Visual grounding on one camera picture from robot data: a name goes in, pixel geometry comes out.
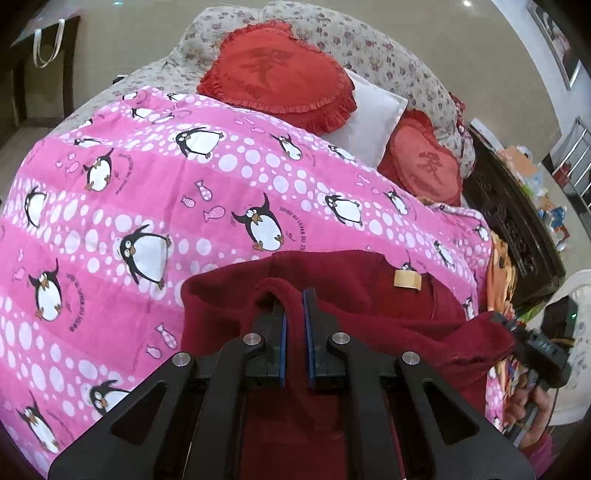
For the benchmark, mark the framed wall picture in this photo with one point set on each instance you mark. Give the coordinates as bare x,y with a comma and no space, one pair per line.
554,37

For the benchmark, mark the red heart-shaped pillow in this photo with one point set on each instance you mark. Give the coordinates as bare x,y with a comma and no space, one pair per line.
425,161
277,69

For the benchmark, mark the person's right hand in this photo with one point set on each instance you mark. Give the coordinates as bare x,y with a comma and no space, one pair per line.
526,401

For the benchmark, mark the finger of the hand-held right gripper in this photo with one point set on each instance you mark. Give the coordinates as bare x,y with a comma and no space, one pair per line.
517,339

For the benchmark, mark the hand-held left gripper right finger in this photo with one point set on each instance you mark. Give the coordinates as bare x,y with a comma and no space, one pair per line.
308,341

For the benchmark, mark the white square pillow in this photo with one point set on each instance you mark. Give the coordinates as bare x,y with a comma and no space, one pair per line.
369,120

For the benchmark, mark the person's right forearm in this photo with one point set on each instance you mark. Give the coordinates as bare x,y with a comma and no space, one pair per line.
540,452

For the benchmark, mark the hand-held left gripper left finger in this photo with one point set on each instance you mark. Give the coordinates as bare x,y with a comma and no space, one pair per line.
282,341

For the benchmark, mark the blue packets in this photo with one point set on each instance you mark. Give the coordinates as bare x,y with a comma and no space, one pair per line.
554,221

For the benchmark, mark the dark red fleece garment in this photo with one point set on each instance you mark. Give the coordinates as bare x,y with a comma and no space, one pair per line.
369,300

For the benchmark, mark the metal railing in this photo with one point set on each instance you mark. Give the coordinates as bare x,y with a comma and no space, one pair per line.
572,152

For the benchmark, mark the pink penguin print blanket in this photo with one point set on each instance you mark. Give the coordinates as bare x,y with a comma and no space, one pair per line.
138,184

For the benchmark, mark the cardboard box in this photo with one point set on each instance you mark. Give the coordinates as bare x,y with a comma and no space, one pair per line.
517,161

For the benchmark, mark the dark carved wooden cabinet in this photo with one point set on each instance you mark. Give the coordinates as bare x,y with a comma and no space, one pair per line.
508,217

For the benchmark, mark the red patterned cloth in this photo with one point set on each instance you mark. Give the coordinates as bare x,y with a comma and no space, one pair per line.
458,115

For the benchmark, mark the orange yellow plush blanket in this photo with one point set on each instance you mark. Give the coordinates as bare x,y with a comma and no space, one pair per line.
498,267

